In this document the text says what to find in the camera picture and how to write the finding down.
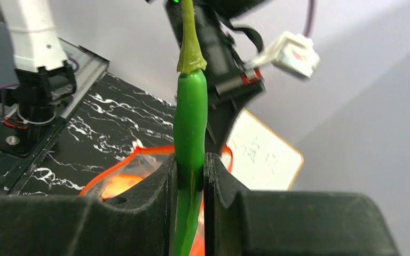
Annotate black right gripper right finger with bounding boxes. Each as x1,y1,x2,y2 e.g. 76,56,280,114
204,153,400,255

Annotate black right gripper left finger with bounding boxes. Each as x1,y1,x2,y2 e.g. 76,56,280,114
0,156,177,255

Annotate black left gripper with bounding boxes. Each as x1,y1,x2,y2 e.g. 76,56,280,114
145,0,273,156

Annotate clear zip bag orange zipper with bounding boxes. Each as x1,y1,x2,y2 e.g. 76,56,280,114
79,145,233,256

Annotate green toy chilli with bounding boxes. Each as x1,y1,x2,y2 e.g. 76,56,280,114
174,1,208,255

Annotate orange toy tangerine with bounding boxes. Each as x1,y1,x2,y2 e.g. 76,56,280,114
101,174,143,201

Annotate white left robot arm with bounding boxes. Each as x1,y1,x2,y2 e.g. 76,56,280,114
0,1,264,156

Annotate yellow framed whiteboard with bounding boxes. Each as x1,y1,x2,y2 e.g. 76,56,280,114
221,109,304,191

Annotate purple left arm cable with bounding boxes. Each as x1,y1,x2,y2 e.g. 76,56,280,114
303,0,317,38

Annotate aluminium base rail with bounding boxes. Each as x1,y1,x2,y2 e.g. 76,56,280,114
0,42,109,195

